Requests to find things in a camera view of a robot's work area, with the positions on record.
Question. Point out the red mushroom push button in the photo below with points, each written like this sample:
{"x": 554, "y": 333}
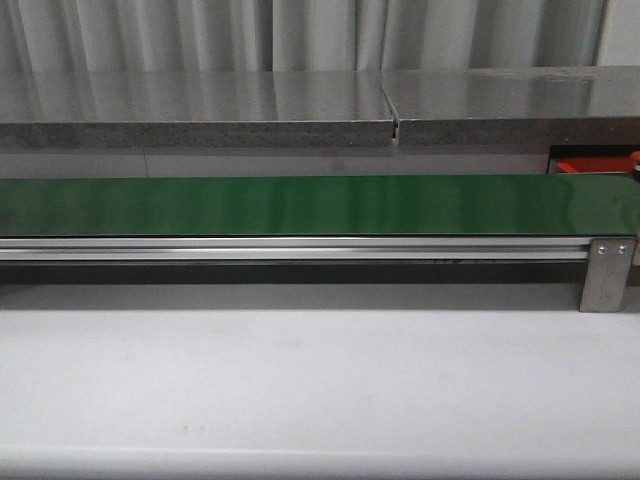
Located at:
{"x": 635, "y": 171}

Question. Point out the green conveyor belt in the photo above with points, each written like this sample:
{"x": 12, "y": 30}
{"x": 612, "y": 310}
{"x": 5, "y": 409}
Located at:
{"x": 449, "y": 205}

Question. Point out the right grey stone slab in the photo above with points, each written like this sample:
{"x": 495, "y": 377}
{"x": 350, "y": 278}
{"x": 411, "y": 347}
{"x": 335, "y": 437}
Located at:
{"x": 528, "y": 106}

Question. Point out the grey stone slab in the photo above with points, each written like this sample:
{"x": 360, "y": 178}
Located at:
{"x": 193, "y": 110}
{"x": 528, "y": 106}

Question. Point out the left grey stone slab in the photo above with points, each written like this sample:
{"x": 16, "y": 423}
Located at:
{"x": 193, "y": 110}

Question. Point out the red plastic tray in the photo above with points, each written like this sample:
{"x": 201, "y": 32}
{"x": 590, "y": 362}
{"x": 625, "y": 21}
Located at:
{"x": 598, "y": 164}

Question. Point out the grey pleated curtain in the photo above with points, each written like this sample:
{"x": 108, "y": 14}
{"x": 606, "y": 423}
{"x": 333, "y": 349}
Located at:
{"x": 144, "y": 36}

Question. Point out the aluminium conveyor side rail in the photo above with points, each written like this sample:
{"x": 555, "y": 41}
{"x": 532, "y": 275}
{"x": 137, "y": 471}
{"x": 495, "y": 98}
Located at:
{"x": 292, "y": 248}

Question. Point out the steel conveyor support bracket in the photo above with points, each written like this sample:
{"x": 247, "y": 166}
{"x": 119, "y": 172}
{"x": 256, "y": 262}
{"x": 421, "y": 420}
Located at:
{"x": 609, "y": 263}

